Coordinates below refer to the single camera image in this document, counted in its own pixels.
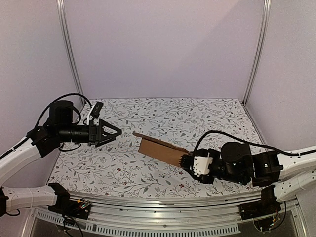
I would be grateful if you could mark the floral patterned table mat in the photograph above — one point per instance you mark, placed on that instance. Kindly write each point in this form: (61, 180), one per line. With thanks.
(143, 161)

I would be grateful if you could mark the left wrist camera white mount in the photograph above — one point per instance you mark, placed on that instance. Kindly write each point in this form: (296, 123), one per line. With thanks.
(94, 112)

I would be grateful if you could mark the aluminium corner post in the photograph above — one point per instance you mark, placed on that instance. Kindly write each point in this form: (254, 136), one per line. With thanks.
(68, 47)
(258, 52)

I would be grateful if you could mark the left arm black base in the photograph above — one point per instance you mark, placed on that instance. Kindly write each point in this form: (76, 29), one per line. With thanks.
(73, 208)

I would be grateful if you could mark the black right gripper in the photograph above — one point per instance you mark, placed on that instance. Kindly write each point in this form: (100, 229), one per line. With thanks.
(187, 162)

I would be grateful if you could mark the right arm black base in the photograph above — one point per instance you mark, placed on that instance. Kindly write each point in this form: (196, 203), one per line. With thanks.
(265, 212)

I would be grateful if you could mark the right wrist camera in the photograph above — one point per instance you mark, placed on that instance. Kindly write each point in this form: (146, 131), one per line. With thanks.
(201, 165)

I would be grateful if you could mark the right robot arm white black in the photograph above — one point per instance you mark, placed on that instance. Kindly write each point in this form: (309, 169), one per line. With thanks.
(235, 163)

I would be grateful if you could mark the aluminium front rail frame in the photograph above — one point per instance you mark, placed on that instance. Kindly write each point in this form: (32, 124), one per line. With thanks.
(184, 217)

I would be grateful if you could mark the right aluminium corner post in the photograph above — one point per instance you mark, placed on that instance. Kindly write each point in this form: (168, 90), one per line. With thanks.
(258, 52)

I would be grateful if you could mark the brown cardboard box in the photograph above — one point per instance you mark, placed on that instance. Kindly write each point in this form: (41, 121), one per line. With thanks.
(160, 150)

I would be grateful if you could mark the left aluminium corner post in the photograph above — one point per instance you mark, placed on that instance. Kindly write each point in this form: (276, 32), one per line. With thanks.
(68, 47)

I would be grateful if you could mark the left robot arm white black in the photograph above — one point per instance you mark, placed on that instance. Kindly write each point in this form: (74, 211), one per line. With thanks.
(41, 141)

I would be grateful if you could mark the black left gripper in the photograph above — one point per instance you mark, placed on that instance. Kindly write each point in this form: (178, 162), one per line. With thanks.
(96, 132)

